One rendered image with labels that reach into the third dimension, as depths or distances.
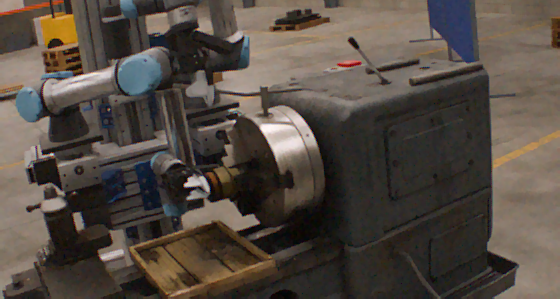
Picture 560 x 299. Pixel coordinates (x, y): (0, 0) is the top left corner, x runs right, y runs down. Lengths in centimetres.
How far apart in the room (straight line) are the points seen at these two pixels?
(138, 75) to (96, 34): 56
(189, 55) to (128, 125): 82
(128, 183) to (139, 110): 27
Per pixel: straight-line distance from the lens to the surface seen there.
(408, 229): 182
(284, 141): 162
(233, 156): 172
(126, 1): 172
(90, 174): 206
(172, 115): 196
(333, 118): 163
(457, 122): 187
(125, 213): 225
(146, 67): 178
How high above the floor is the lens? 165
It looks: 17 degrees down
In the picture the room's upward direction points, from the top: 8 degrees counter-clockwise
